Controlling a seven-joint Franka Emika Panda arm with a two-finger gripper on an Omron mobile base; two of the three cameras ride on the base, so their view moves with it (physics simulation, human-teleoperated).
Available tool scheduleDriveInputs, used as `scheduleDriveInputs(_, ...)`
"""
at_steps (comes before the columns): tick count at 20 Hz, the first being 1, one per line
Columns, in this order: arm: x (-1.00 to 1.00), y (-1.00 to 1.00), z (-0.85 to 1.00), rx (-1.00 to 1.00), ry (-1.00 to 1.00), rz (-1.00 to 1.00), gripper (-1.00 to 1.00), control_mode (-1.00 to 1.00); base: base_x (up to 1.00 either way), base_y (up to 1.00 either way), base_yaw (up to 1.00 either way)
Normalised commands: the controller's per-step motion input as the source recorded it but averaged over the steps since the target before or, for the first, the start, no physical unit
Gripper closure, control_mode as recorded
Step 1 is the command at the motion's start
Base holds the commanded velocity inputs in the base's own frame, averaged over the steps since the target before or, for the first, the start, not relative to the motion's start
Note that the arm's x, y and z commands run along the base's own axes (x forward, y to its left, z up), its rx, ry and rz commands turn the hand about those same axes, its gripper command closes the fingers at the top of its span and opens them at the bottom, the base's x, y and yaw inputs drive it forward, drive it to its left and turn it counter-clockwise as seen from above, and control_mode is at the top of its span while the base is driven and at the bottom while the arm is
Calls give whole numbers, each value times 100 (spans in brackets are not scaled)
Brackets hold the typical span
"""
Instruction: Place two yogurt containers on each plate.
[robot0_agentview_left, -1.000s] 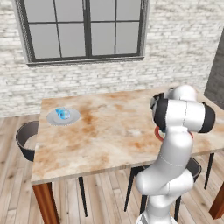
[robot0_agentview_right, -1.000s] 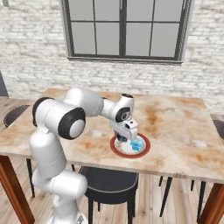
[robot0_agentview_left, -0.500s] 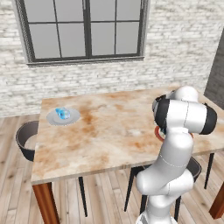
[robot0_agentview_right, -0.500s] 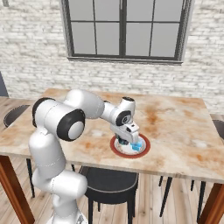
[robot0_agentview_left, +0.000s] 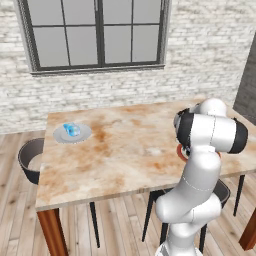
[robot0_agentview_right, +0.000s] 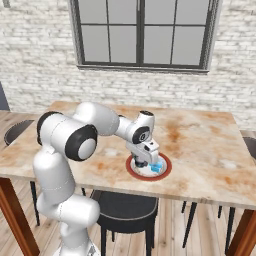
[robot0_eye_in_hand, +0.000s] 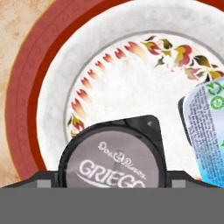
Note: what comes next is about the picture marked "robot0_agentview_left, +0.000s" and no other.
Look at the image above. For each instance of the dark grey cabinet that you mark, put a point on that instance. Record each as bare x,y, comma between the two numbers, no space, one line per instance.
247,83

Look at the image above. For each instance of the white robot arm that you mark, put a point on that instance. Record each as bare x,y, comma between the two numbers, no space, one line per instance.
203,166

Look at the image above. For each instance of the dark framed window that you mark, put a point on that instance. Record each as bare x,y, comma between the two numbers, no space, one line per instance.
96,33

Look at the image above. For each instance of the grey round plate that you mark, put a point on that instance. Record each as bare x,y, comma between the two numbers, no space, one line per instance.
83,131

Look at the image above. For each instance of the blue yogurt container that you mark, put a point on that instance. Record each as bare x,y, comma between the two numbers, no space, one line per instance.
72,129

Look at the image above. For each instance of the dark round chair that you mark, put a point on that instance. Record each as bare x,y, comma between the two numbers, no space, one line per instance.
29,160

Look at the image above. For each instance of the marble top wooden table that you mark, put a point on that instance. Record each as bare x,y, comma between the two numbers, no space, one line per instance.
126,150

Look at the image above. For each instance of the dark chair with black legs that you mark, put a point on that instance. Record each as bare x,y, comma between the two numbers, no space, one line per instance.
224,191

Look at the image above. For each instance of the orange round plate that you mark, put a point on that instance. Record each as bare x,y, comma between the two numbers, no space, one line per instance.
181,153

